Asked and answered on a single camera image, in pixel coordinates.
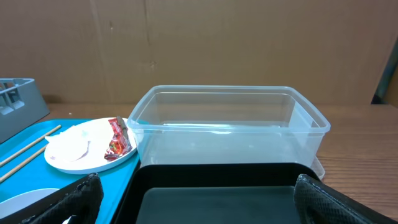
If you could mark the left wooden chopstick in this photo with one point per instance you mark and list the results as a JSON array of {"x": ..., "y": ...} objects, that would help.
[{"x": 8, "y": 159}]

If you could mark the wooden chopstick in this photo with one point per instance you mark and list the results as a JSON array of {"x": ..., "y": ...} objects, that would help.
[
  {"x": 22, "y": 164},
  {"x": 8, "y": 159}
]

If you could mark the clear plastic bin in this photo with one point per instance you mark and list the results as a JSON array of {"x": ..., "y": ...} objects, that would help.
[{"x": 209, "y": 124}]

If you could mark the small white pink plate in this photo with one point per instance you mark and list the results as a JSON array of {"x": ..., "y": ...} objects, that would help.
[{"x": 18, "y": 202}]

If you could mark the grey dishwasher rack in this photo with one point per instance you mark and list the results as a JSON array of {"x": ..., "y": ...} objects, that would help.
[{"x": 22, "y": 104}]

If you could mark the black tray bin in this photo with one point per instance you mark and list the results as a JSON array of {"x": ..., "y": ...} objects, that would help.
[{"x": 212, "y": 193}]

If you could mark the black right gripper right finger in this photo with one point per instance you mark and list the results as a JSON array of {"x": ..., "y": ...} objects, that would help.
[{"x": 319, "y": 203}]

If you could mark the white tissue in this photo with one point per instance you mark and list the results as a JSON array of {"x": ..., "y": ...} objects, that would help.
[{"x": 69, "y": 145}]

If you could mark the red snack wrapper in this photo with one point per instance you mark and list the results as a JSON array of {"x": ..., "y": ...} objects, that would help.
[{"x": 120, "y": 143}]

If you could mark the large white plate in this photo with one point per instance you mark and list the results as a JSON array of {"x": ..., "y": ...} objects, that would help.
[{"x": 100, "y": 134}]

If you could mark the teal serving tray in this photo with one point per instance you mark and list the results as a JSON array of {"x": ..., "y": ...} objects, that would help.
[{"x": 38, "y": 174}]

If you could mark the right wooden chopstick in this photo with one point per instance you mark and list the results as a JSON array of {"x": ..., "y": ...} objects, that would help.
[{"x": 22, "y": 164}]

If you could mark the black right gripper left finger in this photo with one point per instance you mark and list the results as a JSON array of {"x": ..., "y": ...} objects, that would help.
[{"x": 79, "y": 203}]

